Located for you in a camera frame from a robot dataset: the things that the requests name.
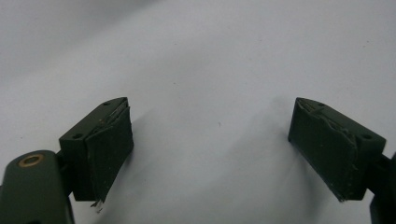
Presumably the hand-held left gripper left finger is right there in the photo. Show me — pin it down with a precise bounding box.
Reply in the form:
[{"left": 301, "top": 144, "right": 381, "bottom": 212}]
[{"left": 58, "top": 96, "right": 134, "bottom": 203}]

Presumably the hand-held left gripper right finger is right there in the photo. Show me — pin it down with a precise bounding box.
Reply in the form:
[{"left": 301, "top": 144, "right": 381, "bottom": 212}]
[{"left": 288, "top": 97, "right": 387, "bottom": 203}]

